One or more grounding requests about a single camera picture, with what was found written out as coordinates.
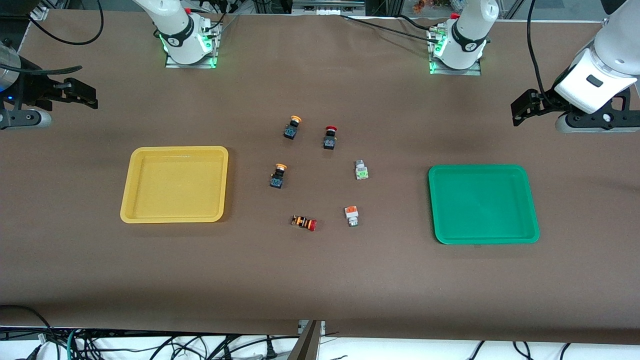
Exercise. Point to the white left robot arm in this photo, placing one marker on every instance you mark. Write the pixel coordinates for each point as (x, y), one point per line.
(470, 30)

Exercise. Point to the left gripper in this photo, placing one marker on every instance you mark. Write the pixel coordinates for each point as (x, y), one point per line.
(546, 100)

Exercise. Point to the yellow plastic tray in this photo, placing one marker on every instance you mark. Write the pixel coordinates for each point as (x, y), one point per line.
(175, 185)

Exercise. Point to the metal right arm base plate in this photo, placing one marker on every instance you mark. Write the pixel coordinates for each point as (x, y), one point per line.
(172, 64)

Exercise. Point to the green button orange contact block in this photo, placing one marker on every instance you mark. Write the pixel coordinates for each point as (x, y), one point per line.
(351, 214)

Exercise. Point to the brown table leg beam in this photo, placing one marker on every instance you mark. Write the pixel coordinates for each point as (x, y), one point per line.
(307, 347)

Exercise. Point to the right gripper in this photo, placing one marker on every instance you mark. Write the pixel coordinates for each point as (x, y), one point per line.
(35, 88)

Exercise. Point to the metal table corner bracket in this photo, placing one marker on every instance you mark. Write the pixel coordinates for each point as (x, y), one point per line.
(39, 14)

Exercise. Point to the red mushroom button orange contacts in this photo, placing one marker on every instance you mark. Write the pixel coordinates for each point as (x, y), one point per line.
(302, 222)

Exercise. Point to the green plastic tray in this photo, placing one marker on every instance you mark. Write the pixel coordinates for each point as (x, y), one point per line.
(482, 205)

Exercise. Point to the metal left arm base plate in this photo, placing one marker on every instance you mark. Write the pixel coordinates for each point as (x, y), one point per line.
(470, 71)

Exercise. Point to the red mushroom button black base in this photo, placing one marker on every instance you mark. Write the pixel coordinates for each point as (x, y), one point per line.
(329, 142)

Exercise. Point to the yellow mushroom push button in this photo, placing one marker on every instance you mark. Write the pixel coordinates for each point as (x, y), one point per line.
(276, 181)
(290, 132)

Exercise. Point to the orange background object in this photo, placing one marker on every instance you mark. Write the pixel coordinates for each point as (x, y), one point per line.
(424, 5)

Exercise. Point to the brown table cover sheet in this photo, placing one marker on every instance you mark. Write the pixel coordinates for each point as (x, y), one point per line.
(320, 280)

